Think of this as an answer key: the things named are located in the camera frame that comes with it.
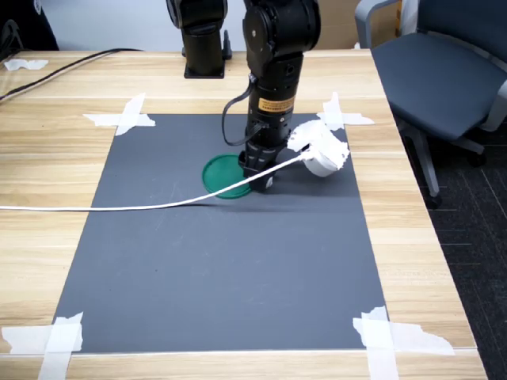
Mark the white camera box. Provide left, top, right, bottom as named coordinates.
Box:
left=285, top=120, right=350, bottom=178

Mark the dark grey office chair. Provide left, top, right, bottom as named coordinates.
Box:
left=354, top=0, right=507, bottom=210

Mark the white tape patch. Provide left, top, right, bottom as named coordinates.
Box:
left=82, top=93, right=157, bottom=137
left=1, top=311, right=85, bottom=380
left=315, top=91, right=375, bottom=132
left=352, top=305, right=456, bottom=380

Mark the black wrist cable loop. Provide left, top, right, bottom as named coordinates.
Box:
left=220, top=73, right=262, bottom=147

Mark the dark grey mat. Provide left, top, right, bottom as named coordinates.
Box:
left=52, top=113, right=391, bottom=355

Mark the round green lid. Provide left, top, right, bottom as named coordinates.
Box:
left=201, top=153, right=253, bottom=200

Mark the crumpled white tape scrap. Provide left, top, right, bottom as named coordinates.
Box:
left=2, top=58, right=49, bottom=72

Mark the black table clamp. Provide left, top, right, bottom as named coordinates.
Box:
left=220, top=30, right=234, bottom=61

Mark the black table cable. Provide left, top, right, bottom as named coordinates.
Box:
left=0, top=47, right=142, bottom=105

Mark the white camera cable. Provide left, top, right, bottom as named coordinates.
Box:
left=0, top=152, right=314, bottom=212

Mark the brown cardboard box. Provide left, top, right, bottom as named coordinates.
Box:
left=316, top=0, right=403, bottom=51

